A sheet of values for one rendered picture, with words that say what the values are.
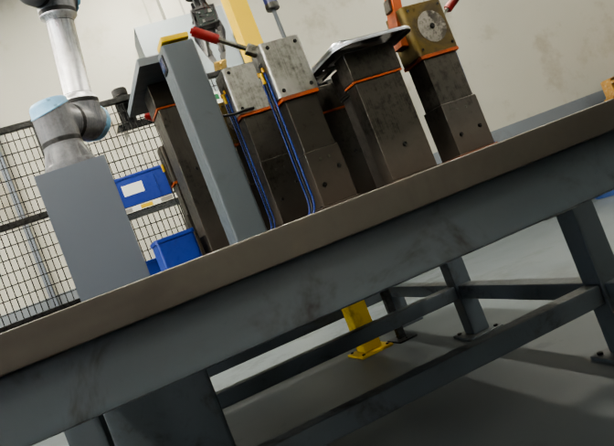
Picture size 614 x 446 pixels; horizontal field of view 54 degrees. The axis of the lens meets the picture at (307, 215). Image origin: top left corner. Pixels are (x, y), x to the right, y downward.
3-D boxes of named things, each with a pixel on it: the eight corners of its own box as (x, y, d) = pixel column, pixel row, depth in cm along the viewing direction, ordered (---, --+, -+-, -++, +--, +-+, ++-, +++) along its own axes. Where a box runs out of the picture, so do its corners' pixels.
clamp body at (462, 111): (511, 143, 135) (450, -6, 135) (462, 163, 130) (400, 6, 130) (487, 153, 143) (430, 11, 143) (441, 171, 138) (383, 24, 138)
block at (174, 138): (244, 247, 147) (178, 76, 148) (214, 259, 144) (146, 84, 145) (235, 250, 156) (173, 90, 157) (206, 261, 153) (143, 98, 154)
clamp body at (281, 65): (365, 200, 121) (299, 33, 122) (313, 220, 117) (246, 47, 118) (350, 207, 128) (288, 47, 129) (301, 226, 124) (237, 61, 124)
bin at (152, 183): (174, 192, 252) (163, 163, 253) (101, 217, 243) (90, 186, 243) (172, 198, 268) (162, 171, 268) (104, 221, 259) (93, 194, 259)
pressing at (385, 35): (428, 22, 123) (425, 15, 123) (333, 47, 115) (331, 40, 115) (256, 170, 251) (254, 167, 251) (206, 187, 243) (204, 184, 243)
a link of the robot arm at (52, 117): (32, 149, 177) (15, 106, 178) (64, 148, 190) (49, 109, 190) (61, 132, 173) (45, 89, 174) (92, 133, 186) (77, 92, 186)
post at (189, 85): (271, 235, 124) (195, 37, 125) (238, 248, 121) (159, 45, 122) (261, 238, 131) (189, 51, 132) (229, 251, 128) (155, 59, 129)
